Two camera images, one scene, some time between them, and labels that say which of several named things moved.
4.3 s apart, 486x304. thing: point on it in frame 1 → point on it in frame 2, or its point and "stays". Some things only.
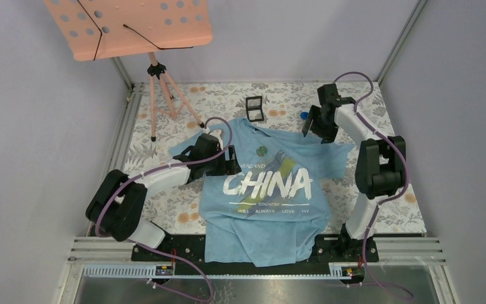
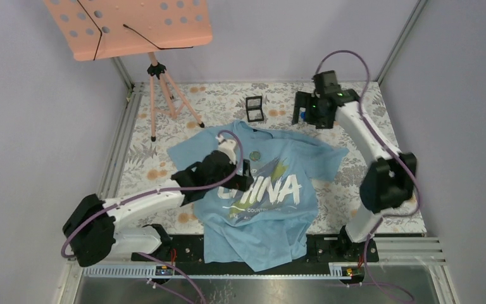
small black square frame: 254,108 stays
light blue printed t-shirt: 268,214 stays
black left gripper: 227,166 → 241,182
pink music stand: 97,29 stays
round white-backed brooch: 262,151 → 255,156
